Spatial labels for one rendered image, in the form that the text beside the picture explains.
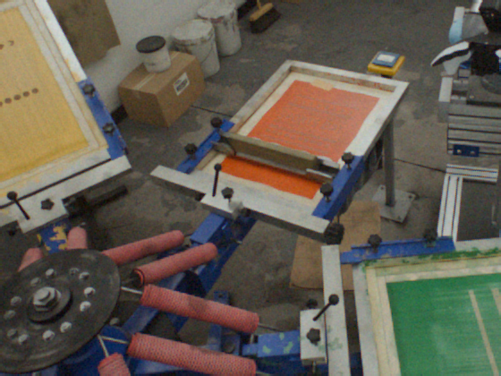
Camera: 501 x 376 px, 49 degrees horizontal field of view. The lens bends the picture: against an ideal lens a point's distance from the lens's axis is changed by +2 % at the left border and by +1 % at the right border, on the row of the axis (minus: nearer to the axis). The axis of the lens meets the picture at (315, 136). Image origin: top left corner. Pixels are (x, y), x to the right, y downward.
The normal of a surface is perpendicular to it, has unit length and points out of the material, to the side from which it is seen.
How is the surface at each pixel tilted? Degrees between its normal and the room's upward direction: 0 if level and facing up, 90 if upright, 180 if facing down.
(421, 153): 0
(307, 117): 0
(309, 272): 0
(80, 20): 89
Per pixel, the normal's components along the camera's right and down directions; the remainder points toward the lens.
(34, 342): -0.11, -0.76
